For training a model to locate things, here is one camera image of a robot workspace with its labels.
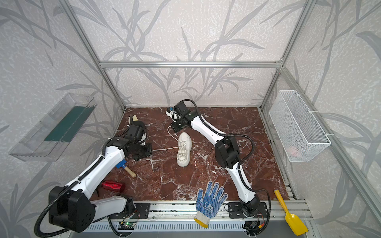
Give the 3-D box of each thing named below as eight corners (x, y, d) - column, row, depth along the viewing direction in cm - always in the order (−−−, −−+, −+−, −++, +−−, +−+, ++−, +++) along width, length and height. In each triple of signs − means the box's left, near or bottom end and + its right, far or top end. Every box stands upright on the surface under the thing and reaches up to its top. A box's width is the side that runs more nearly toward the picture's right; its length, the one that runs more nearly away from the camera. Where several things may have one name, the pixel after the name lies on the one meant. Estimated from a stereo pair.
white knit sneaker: (177, 166, 91) (175, 162, 85) (180, 135, 106) (179, 129, 100) (190, 166, 91) (190, 162, 85) (192, 135, 106) (191, 129, 100)
